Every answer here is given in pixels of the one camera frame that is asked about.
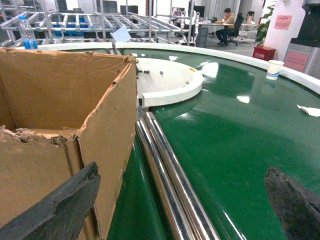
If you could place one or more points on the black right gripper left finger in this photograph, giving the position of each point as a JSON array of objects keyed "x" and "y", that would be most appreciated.
[{"x": 61, "y": 214}]

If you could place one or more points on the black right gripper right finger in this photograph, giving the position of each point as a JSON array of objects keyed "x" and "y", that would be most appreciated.
[{"x": 297, "y": 207}]

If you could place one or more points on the brown cardboard box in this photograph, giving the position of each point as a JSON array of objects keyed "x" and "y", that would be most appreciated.
[{"x": 60, "y": 111}]

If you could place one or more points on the green conveyor belt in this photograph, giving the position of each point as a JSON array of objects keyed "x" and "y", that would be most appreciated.
[{"x": 225, "y": 145}]

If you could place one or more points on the chrome conveyor rollers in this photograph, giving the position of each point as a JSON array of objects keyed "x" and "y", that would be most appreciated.
[{"x": 184, "y": 211}]

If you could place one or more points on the white outer conveyor rim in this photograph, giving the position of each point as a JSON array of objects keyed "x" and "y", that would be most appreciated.
[{"x": 237, "y": 74}]

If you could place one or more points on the white inner conveyor hub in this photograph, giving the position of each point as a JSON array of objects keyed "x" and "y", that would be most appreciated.
[{"x": 164, "y": 82}]

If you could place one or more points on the steel roller shelf rack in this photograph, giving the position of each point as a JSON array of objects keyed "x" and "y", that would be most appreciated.
[{"x": 87, "y": 21}]

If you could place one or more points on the white crumpled paper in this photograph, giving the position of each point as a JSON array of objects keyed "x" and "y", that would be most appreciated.
[{"x": 314, "y": 112}]

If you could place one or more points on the white paper cup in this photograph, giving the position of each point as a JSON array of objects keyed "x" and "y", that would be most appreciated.
[{"x": 274, "y": 68}]

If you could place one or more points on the red fire extinguisher box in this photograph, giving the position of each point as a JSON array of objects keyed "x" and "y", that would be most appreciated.
[{"x": 263, "y": 53}]

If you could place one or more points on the clear plastic water bottle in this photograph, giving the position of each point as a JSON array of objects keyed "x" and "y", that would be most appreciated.
[{"x": 27, "y": 34}]

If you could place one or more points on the green potted plant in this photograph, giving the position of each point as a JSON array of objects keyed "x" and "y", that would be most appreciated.
[{"x": 263, "y": 27}]

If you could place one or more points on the white paper sheet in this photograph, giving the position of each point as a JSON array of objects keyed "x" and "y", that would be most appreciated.
[{"x": 121, "y": 34}]

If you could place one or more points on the seated person yellow jacket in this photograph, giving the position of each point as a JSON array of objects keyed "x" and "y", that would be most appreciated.
[{"x": 222, "y": 34}]

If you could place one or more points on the white office desk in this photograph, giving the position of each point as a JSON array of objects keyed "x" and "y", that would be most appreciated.
[{"x": 216, "y": 24}]

